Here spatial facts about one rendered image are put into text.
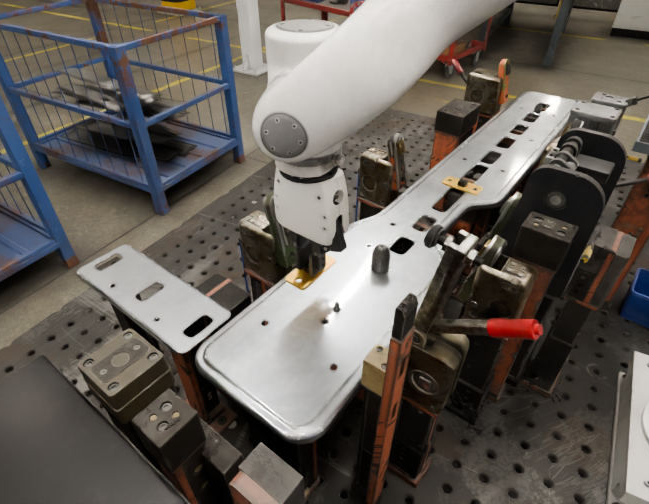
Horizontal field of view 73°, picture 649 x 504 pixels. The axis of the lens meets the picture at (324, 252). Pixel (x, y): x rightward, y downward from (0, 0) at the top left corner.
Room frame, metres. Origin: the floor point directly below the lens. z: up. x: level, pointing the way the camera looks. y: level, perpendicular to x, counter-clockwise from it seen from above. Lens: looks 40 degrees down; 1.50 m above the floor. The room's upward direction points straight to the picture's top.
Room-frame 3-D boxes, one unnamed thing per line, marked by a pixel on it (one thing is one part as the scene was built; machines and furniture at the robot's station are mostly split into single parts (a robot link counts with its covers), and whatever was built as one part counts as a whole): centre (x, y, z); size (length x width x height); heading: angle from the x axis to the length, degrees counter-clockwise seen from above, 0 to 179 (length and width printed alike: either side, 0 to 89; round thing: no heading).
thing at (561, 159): (0.63, -0.41, 0.94); 0.18 x 0.13 x 0.49; 142
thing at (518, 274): (0.49, -0.28, 0.88); 0.11 x 0.09 x 0.37; 52
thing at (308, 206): (0.50, 0.02, 1.19); 0.10 x 0.07 x 0.11; 52
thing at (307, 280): (0.50, 0.02, 1.06); 0.08 x 0.04 x 0.01; 142
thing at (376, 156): (0.89, -0.13, 0.87); 0.12 x 0.09 x 0.35; 52
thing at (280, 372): (0.86, -0.31, 1.00); 1.38 x 0.22 x 0.02; 142
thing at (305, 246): (0.51, 0.04, 1.09); 0.03 x 0.03 x 0.07; 52
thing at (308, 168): (0.50, 0.02, 1.25); 0.09 x 0.08 x 0.03; 52
